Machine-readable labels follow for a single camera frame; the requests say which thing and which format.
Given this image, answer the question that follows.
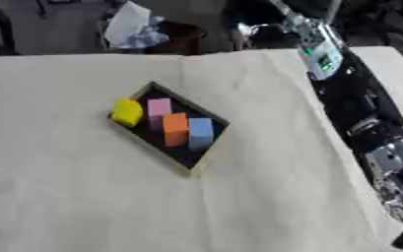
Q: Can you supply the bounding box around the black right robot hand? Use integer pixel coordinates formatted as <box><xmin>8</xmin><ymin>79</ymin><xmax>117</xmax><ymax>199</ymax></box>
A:
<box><xmin>235</xmin><ymin>21</ymin><xmax>298</xmax><ymax>51</ymax></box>

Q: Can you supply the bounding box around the open box with black inside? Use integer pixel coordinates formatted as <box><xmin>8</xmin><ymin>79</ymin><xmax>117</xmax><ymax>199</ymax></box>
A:
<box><xmin>105</xmin><ymin>81</ymin><xmax>233</xmax><ymax>176</ymax></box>

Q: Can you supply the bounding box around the dark brown bin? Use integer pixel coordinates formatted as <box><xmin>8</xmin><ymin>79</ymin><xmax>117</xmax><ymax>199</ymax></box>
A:
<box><xmin>144</xmin><ymin>21</ymin><xmax>210</xmax><ymax>56</ymax></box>

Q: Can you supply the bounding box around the blue rectangular block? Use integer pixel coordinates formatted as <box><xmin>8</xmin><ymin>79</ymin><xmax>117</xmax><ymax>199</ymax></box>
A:
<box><xmin>187</xmin><ymin>117</ymin><xmax>215</xmax><ymax>152</ymax></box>

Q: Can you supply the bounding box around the black office chair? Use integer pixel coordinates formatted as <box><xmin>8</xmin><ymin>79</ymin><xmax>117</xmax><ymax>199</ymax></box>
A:
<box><xmin>337</xmin><ymin>0</ymin><xmax>403</xmax><ymax>47</ymax></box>

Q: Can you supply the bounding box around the pink rectangular block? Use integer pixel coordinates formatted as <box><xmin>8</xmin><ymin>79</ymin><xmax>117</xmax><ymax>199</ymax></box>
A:
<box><xmin>146</xmin><ymin>97</ymin><xmax>173</xmax><ymax>131</ymax></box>

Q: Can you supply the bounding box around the orange rectangular block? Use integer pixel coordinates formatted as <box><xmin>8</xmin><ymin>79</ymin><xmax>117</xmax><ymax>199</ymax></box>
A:
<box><xmin>161</xmin><ymin>112</ymin><xmax>191</xmax><ymax>148</ymax></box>

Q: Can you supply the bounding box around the white crumpled bag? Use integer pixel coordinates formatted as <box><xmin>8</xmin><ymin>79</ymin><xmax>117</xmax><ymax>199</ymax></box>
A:
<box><xmin>102</xmin><ymin>1</ymin><xmax>172</xmax><ymax>50</ymax></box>

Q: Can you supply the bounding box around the yellow rounded block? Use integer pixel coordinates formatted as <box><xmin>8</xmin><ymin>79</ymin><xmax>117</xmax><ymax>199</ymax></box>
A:
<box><xmin>109</xmin><ymin>97</ymin><xmax>145</xmax><ymax>128</ymax></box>

